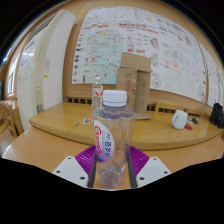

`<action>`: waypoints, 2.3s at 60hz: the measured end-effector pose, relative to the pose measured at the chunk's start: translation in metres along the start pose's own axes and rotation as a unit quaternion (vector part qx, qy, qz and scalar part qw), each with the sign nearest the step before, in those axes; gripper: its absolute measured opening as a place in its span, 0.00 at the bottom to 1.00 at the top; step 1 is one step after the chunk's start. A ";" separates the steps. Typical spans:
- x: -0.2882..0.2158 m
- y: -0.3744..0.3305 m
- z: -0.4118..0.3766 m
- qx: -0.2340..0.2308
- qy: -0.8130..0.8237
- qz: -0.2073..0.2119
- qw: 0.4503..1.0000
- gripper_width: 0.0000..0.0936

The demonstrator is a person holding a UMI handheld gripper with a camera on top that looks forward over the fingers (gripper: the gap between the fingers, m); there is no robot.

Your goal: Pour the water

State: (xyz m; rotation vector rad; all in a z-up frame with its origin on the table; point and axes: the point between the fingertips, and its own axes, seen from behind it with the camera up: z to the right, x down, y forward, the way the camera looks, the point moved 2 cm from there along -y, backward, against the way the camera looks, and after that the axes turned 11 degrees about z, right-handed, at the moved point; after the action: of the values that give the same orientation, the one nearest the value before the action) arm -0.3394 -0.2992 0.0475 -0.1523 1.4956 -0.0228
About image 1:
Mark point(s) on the large printed wall poster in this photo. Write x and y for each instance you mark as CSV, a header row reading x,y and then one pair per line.
x,y
133,40

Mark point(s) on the black bag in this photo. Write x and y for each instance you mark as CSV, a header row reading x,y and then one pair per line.
x,y
217,116

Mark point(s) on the small colourful wrapper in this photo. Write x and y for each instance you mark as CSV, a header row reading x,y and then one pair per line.
x,y
87,121

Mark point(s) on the flat round red coaster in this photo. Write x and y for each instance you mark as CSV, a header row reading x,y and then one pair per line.
x,y
188,127

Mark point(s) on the clear plastic water bottle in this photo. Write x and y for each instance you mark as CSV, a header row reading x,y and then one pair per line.
x,y
113,133

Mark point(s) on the white ceramic mug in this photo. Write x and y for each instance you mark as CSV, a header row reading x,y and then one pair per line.
x,y
179,119

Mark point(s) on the small clear labelled bottle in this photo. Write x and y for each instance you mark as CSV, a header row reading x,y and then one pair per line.
x,y
96,91

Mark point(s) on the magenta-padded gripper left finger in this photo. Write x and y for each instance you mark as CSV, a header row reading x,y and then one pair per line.
x,y
70,170

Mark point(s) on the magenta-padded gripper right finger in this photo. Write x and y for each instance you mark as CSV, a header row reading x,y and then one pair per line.
x,y
153,170

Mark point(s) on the brown cardboard box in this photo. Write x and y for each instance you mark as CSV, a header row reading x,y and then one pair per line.
x,y
128,83

